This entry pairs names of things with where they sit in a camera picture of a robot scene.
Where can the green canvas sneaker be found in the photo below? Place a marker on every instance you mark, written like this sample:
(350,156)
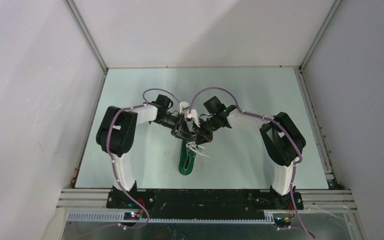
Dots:
(186,159)

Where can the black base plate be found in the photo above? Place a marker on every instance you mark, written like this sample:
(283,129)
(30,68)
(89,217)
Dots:
(204,204)

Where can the grey slotted cable duct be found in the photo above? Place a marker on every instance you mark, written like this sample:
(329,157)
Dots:
(117,217)

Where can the right controller board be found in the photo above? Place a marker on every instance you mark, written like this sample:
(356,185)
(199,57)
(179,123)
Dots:
(283,222)

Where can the white shoelace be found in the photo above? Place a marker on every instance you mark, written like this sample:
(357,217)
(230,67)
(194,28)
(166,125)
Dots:
(197,149)

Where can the left controller board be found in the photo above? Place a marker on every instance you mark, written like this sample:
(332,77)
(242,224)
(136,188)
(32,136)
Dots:
(132,216)

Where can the controller board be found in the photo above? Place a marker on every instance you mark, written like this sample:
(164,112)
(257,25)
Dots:
(283,222)
(132,216)

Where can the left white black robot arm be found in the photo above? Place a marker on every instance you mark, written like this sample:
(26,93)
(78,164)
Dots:
(117,131)

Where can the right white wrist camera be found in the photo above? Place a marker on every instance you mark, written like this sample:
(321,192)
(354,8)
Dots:
(192,116)

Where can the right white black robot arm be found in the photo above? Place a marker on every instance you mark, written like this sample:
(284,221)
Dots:
(283,141)

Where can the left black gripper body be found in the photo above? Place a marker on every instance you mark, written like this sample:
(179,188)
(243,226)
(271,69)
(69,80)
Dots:
(171,122)

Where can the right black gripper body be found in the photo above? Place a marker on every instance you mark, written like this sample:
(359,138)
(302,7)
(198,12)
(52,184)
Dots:
(209,126)

